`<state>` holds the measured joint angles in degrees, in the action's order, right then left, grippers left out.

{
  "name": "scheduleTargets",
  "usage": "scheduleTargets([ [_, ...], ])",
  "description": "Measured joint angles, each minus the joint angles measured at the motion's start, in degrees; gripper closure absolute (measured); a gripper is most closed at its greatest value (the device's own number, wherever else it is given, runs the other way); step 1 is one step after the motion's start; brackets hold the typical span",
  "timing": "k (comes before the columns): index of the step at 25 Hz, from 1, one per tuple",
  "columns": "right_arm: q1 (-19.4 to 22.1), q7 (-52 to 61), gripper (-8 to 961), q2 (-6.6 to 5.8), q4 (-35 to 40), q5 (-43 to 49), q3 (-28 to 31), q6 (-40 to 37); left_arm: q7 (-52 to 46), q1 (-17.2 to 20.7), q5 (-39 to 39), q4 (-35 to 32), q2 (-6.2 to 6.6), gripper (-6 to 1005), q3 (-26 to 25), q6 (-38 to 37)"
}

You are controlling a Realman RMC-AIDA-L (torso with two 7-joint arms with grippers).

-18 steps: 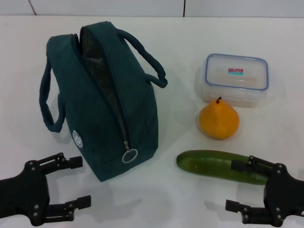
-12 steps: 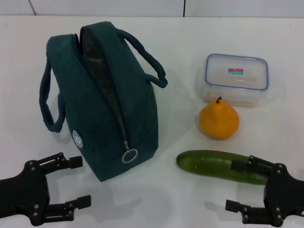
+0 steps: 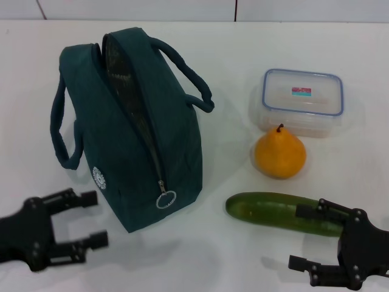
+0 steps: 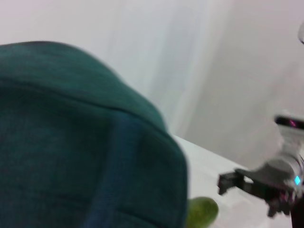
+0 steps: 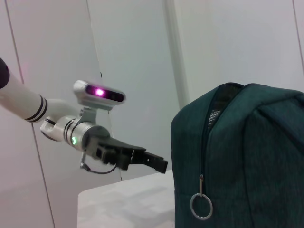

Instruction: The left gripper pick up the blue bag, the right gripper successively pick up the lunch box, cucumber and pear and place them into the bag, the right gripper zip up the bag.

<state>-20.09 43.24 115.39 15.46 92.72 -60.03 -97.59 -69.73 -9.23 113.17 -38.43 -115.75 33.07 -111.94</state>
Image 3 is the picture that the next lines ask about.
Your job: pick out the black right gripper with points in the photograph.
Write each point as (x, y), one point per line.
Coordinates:
(364, 249)

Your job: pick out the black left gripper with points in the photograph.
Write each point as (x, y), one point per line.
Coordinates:
(27, 234)

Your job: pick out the clear food container blue seal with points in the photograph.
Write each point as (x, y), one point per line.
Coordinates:
(304, 103)

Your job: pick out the orange pear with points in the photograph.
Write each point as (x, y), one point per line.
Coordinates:
(279, 155)

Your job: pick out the green cucumber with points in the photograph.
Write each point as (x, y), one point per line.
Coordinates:
(267, 211)

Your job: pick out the dark teal insulated lunch bag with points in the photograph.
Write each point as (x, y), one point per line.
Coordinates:
(136, 127)

